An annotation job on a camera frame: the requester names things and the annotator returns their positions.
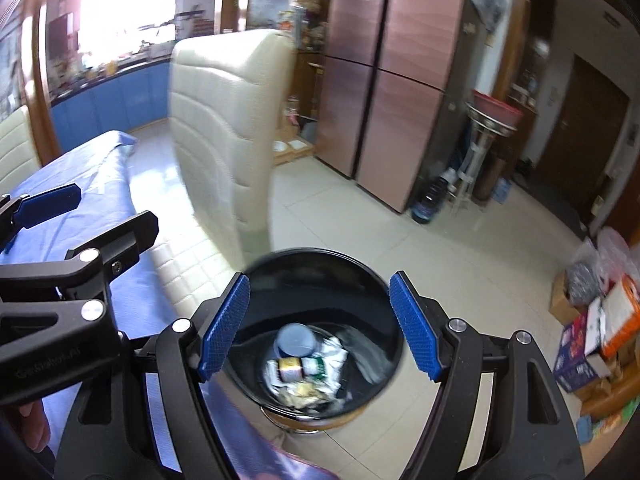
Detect dark wooden door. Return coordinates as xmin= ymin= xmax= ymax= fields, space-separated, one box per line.
xmin=534 ymin=56 xmax=629 ymax=223

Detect white metal plant stand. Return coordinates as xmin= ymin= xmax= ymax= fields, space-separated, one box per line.
xmin=449 ymin=100 xmax=518 ymax=214

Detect cream quilted leather chair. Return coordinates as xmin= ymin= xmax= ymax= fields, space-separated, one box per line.
xmin=152 ymin=29 xmax=295 ymax=318

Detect pink copper refrigerator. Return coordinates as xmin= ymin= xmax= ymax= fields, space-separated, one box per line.
xmin=317 ymin=0 xmax=464 ymax=212

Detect trash pile in bin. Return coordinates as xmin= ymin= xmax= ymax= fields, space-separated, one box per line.
xmin=262 ymin=325 xmax=348 ymax=412

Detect light blue round tin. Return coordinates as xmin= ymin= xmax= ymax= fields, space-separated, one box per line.
xmin=273 ymin=323 xmax=318 ymax=359

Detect dark blue water jug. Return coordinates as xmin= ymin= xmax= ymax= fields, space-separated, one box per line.
xmin=411 ymin=176 xmax=449 ymax=224

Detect red basin on stand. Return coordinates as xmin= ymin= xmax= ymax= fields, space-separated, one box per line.
xmin=472 ymin=90 xmax=523 ymax=128

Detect black round trash bin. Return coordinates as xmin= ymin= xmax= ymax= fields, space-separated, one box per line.
xmin=224 ymin=248 xmax=405 ymax=432

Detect blue kitchen cabinets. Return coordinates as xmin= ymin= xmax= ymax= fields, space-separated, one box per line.
xmin=51 ymin=58 xmax=170 ymax=153

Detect wooden pet feeder stand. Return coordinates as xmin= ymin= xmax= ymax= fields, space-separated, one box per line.
xmin=272 ymin=136 xmax=314 ymax=166

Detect grey plastic bag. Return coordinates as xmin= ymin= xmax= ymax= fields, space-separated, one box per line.
xmin=564 ymin=237 xmax=608 ymax=307

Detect person's hand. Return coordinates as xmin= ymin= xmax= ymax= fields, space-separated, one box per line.
xmin=18 ymin=400 xmax=51 ymax=453

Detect purple cardboard box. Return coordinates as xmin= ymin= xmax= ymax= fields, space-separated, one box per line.
xmin=553 ymin=312 xmax=611 ymax=393

